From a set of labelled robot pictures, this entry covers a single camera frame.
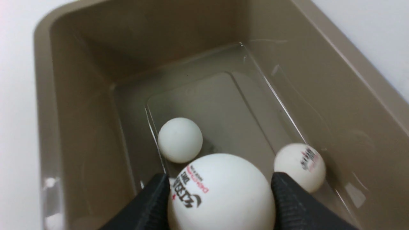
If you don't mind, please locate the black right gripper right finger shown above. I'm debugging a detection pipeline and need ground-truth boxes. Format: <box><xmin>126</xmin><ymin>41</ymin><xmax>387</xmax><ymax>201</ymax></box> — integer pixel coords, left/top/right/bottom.
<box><xmin>271</xmin><ymin>172</ymin><xmax>357</xmax><ymax>230</ymax></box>

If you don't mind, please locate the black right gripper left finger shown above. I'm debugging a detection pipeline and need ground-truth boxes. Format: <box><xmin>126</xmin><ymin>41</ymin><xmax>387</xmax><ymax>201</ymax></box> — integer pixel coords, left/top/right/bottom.
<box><xmin>100</xmin><ymin>173</ymin><xmax>170</xmax><ymax>230</ymax></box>

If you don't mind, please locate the white ball with logo rear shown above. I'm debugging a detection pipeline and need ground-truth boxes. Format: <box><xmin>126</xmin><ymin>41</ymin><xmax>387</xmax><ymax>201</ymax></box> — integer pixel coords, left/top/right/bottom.
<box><xmin>274</xmin><ymin>143</ymin><xmax>326</xmax><ymax>193</ymax></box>

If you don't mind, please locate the white ball with logo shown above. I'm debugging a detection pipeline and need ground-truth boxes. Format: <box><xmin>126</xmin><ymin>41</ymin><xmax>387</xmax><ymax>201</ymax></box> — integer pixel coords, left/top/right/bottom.
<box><xmin>168</xmin><ymin>153</ymin><xmax>276</xmax><ymax>230</ymax></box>
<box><xmin>274</xmin><ymin>143</ymin><xmax>326</xmax><ymax>193</ymax></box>

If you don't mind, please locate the white ball with logo front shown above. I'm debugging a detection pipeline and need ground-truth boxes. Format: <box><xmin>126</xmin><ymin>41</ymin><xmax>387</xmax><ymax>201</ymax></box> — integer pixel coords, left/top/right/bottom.
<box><xmin>168</xmin><ymin>153</ymin><xmax>276</xmax><ymax>230</ymax></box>

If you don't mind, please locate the white plain table-tennis ball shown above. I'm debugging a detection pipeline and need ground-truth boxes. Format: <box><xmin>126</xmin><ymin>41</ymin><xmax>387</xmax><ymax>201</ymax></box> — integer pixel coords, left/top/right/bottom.
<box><xmin>158</xmin><ymin>117</ymin><xmax>203</xmax><ymax>164</ymax></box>

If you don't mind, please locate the tan plastic bin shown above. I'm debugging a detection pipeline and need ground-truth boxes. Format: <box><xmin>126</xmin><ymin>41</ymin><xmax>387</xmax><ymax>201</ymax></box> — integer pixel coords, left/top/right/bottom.
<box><xmin>34</xmin><ymin>0</ymin><xmax>408</xmax><ymax>230</ymax></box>

